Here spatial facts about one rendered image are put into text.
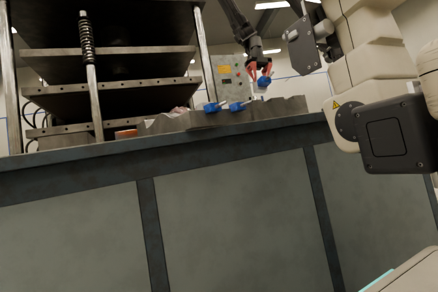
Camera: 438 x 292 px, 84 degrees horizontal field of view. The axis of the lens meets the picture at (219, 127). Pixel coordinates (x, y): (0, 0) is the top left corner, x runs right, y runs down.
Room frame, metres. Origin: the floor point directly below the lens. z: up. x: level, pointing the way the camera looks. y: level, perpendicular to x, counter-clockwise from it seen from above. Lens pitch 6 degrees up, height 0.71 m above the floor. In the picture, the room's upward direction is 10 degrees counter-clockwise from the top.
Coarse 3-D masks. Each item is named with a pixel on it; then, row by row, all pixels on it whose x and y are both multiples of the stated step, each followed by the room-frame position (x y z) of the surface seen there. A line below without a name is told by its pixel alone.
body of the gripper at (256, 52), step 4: (256, 48) 0.98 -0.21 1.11; (260, 48) 0.98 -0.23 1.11; (252, 52) 0.99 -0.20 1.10; (256, 52) 0.98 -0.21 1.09; (260, 52) 0.98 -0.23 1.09; (252, 56) 0.96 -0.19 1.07; (256, 56) 0.96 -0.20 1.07; (260, 56) 0.98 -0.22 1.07; (248, 60) 0.97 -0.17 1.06; (252, 60) 0.97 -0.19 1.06; (268, 60) 0.99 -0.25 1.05; (244, 64) 1.01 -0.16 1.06; (256, 64) 0.99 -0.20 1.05
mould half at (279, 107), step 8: (296, 96) 1.01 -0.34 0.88; (304, 96) 1.03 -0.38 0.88; (256, 104) 0.95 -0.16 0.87; (264, 104) 0.96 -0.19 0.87; (272, 104) 0.97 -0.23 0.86; (280, 104) 0.99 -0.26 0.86; (288, 104) 1.00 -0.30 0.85; (296, 104) 1.01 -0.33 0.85; (304, 104) 1.02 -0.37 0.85; (256, 112) 0.95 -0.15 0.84; (264, 112) 0.96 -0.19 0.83; (272, 112) 0.97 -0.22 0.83; (280, 112) 0.98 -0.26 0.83; (288, 112) 1.00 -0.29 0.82; (296, 112) 1.01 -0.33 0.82; (304, 112) 1.02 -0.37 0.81
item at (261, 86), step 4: (272, 72) 0.89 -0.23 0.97; (264, 76) 0.94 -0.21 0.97; (268, 76) 0.92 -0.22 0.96; (256, 80) 0.97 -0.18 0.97; (260, 80) 0.94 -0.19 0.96; (264, 80) 0.93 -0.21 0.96; (268, 80) 0.94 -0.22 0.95; (252, 84) 1.00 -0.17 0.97; (256, 84) 0.97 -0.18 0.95; (260, 84) 0.95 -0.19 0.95; (264, 84) 0.95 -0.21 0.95; (268, 84) 0.96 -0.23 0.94; (256, 88) 0.97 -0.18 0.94; (260, 88) 0.97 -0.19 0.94; (264, 88) 0.98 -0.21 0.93; (256, 92) 0.99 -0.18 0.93; (260, 92) 0.99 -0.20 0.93; (264, 92) 1.00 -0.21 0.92
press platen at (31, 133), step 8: (112, 120) 1.52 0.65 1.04; (120, 120) 1.53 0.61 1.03; (128, 120) 1.55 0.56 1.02; (136, 120) 1.56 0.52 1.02; (40, 128) 1.39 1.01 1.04; (48, 128) 1.40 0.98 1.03; (56, 128) 1.41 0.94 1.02; (64, 128) 1.43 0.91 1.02; (72, 128) 1.44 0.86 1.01; (80, 128) 1.45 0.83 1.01; (88, 128) 1.47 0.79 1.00; (104, 128) 1.51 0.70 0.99; (32, 136) 1.37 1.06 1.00; (40, 136) 1.39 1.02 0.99
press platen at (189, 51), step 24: (72, 48) 1.48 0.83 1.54; (96, 48) 1.53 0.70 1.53; (120, 48) 1.58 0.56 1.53; (144, 48) 1.63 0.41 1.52; (168, 48) 1.69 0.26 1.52; (192, 48) 1.75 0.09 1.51; (48, 72) 1.66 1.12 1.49; (72, 72) 1.73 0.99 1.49; (96, 72) 1.81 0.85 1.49; (144, 72) 1.99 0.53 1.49; (168, 72) 2.09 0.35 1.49
